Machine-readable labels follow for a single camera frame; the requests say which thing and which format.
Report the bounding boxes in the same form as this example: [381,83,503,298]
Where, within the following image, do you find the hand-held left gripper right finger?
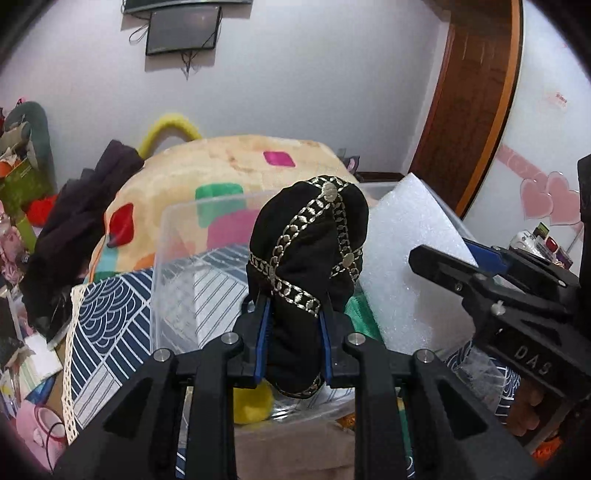
[318,305,540,480]

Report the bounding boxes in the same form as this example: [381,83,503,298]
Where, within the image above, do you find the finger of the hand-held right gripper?
[463,237,580,289]
[409,244,504,319]

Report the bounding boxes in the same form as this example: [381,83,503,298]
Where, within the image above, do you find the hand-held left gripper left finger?
[53,293,273,480]

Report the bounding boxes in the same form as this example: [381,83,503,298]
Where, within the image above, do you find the black embroidered cap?
[246,175,370,398]

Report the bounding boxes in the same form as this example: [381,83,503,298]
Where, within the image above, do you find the person's right hand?
[505,382,544,437]

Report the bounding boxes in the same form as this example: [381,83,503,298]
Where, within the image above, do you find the white foam sheet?
[356,172,479,352]

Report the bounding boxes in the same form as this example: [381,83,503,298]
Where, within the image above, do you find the white round toy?
[509,229,537,253]

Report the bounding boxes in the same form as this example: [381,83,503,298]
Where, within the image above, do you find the green cloth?
[345,295,385,343]

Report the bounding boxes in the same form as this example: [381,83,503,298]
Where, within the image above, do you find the yellow plush ball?
[233,381,274,426]

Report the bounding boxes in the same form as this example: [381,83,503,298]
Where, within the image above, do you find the small colourful boxes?
[532,222,574,271]

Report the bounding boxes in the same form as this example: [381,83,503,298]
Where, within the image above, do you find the clear plastic storage box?
[150,182,506,428]

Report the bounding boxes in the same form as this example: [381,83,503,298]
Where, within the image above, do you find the beige cardboard box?
[235,418,357,480]

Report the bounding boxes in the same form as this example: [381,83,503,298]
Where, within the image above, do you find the wooden door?
[408,0,526,219]

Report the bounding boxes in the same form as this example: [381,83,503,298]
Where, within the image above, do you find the blue patterned cloth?
[61,247,259,441]

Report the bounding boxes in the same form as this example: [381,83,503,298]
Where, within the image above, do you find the cream blanket with coloured squares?
[90,134,362,283]

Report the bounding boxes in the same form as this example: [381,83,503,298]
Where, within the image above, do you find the dark clothes pile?
[21,140,147,326]

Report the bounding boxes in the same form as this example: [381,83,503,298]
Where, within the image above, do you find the green cardboard box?
[0,157,52,222]

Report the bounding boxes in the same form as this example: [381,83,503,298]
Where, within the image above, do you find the grey green plush toy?
[0,101,57,185]

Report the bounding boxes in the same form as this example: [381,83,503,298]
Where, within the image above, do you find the pink heart wall stickers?
[520,171,583,227]

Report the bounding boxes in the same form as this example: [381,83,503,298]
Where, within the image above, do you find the yellow plush handle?
[138,113,204,158]

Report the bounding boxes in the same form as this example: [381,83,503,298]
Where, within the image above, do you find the wall monitor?
[145,6,223,57]

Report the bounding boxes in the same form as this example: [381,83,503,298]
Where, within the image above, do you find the wall television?
[122,0,255,16]

